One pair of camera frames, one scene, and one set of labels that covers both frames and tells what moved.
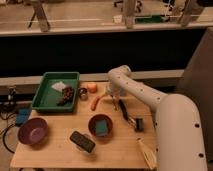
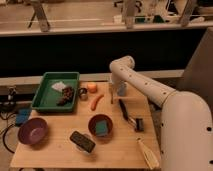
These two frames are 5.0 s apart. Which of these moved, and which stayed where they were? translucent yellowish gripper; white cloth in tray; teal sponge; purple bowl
Moved: translucent yellowish gripper
Stayed: teal sponge; white cloth in tray; purple bowl
